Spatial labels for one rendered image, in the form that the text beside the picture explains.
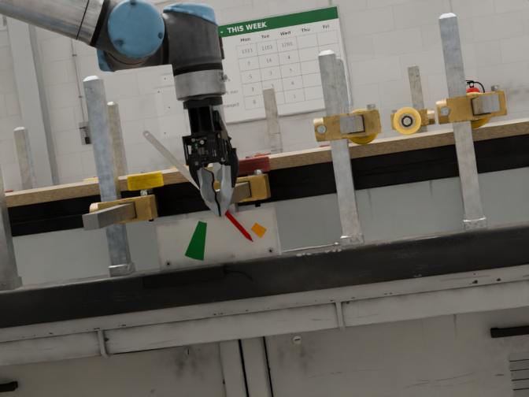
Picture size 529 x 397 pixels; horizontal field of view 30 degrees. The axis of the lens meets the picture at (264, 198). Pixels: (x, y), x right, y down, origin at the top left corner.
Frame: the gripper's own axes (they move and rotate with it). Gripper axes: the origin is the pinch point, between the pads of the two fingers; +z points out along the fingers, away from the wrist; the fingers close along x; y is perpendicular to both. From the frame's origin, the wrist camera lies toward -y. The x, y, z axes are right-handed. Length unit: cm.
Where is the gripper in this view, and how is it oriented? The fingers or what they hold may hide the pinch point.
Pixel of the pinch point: (220, 209)
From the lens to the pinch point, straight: 179.6
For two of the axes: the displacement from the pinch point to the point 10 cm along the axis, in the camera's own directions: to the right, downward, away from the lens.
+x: 9.8, -1.3, -1.6
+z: 1.4, 9.9, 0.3
